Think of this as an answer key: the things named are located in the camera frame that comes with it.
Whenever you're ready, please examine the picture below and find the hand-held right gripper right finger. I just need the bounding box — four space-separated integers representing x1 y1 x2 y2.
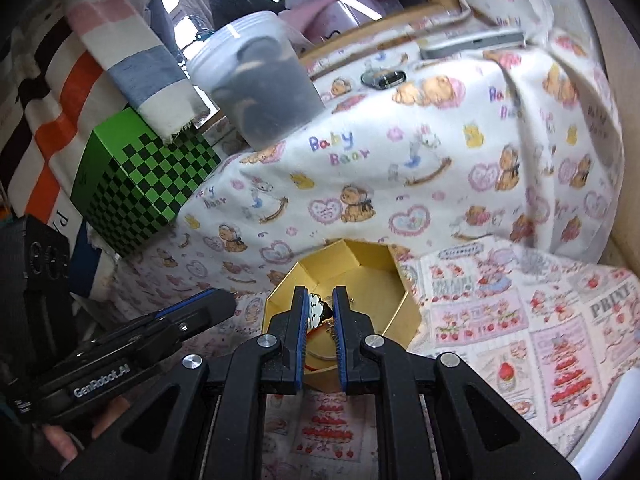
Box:
332 285 581 480

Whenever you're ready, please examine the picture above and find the grey flat device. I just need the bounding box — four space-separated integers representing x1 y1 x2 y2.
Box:
419 27 525 60

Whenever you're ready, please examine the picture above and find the green black checkered box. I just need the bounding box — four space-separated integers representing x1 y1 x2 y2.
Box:
70 107 222 258

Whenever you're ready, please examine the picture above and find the white black charm pendant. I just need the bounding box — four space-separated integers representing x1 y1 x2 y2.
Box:
306 294 335 333

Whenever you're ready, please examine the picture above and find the orange black striped canvas bag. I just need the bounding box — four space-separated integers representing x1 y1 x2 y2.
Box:
0 0 131 231

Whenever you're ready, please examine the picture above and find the clear plastic container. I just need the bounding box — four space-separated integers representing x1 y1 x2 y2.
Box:
186 11 326 147

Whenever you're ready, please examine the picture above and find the person's left hand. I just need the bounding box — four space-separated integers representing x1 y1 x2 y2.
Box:
42 395 132 463

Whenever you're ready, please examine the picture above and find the wooden frame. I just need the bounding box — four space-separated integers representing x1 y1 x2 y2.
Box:
300 0 468 61

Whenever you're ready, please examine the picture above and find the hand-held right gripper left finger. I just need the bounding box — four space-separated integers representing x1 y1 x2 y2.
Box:
60 285 308 480

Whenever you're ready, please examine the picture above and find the white plastic object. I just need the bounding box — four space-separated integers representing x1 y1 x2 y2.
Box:
570 370 640 471

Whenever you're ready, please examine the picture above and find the bear print blanket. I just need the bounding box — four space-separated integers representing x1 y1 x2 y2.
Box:
117 0 626 311

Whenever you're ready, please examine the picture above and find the cake print cloth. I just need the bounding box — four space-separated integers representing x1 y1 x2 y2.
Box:
190 237 640 480

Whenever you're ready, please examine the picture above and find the small silver metal case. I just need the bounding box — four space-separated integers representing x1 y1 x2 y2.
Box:
361 67 407 92

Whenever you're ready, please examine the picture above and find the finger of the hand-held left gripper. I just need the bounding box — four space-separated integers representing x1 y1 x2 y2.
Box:
145 287 236 348

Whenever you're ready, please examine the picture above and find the pink blue striped cloth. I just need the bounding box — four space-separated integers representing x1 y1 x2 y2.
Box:
62 0 211 143

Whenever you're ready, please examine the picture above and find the silver bangle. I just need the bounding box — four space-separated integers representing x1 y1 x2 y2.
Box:
305 332 338 373

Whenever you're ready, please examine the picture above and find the blue cloth with cream border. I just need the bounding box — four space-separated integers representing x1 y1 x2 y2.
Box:
67 225 123 306

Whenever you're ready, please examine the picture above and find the yellow octagonal paper box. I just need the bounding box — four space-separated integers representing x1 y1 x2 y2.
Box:
262 239 422 393

